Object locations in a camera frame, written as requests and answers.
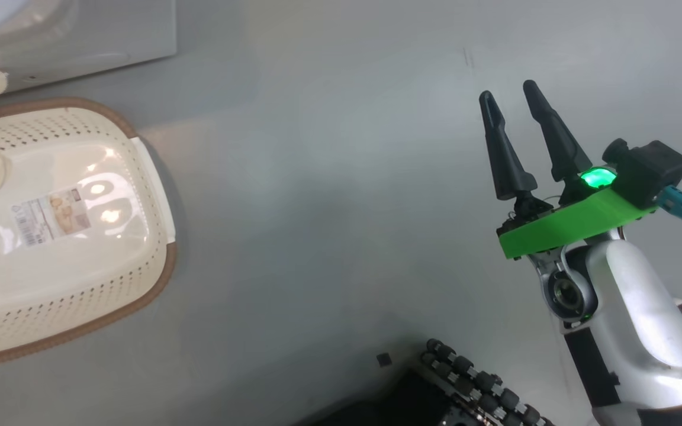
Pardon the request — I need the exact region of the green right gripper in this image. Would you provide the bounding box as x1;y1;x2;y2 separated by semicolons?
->
479;80;658;260

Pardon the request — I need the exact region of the white front-load washing machine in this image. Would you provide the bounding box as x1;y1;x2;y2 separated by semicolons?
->
0;0;177;93

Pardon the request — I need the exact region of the cream perforated laundry basket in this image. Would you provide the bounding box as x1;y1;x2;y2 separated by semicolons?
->
0;98;177;372

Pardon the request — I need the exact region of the basket product label sticker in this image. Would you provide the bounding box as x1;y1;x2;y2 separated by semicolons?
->
9;188;92;248

